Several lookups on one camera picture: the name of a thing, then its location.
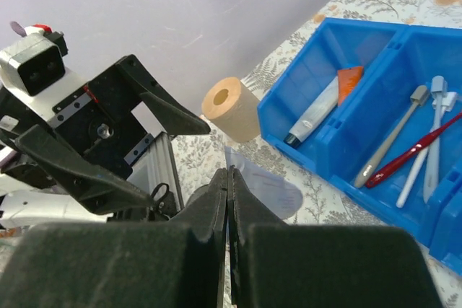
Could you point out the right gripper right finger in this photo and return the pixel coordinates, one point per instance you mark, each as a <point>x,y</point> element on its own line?
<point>274,264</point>

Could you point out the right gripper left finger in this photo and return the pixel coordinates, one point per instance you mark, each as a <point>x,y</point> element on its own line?
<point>175,263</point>

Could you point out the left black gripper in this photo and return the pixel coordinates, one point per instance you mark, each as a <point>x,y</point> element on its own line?
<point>105,132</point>

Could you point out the white toothbrush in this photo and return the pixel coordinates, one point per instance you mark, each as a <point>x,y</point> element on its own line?
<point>447,105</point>

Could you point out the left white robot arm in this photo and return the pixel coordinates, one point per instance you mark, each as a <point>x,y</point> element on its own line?
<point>29,196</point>

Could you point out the red toothbrush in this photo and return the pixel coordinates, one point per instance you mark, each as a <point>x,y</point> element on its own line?
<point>391,167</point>

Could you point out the orange toothpaste tube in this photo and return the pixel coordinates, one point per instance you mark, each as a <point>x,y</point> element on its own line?
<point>348,79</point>

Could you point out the grey toothbrush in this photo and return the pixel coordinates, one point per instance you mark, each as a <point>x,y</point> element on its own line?
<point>418,98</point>

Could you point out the white tube green cap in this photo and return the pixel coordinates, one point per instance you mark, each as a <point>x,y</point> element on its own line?
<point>319,109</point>

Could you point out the left blue divided bin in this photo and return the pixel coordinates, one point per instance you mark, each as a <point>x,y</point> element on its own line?
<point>397,59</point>

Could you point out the floral table mat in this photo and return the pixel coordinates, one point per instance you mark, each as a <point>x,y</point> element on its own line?
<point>300,197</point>

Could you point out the aluminium frame rail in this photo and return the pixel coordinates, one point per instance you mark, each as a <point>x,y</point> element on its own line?
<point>156,174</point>

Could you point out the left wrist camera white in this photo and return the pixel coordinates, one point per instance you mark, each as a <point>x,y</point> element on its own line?
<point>33,71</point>

